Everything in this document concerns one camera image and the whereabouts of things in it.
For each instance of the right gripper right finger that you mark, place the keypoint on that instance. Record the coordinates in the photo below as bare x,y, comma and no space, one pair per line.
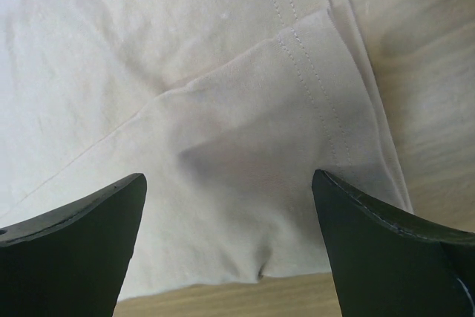
387,262

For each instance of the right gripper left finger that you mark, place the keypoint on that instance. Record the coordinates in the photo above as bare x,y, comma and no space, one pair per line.
72,261

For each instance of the beige t shirt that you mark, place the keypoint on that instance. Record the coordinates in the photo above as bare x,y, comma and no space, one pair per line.
228,107

